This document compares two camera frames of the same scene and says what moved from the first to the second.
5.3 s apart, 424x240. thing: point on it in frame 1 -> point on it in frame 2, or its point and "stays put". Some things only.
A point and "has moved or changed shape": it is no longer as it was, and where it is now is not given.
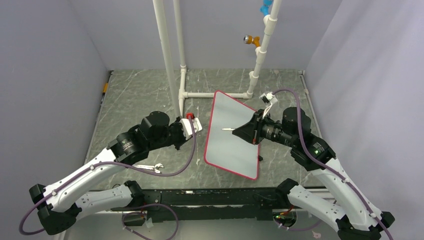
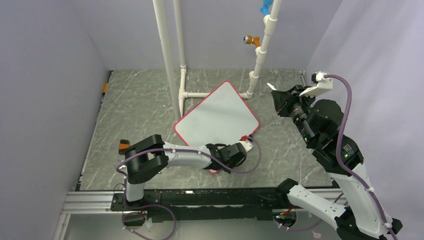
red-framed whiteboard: (225, 148) has moved or changed shape
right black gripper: (252, 130) -> (282, 99)
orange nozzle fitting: (250, 39) stays put
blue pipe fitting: (264, 8) stays put
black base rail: (172, 205) stays put
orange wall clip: (105, 87) stays put
